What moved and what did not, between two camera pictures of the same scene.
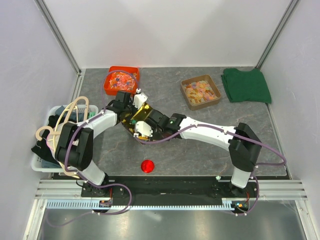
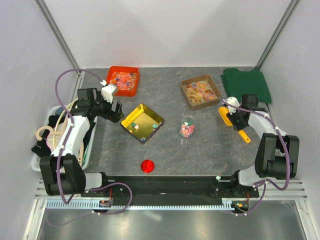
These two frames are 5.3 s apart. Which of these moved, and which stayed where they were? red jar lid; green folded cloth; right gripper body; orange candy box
Moved: right gripper body
Stayed: green folded cloth; orange candy box; red jar lid
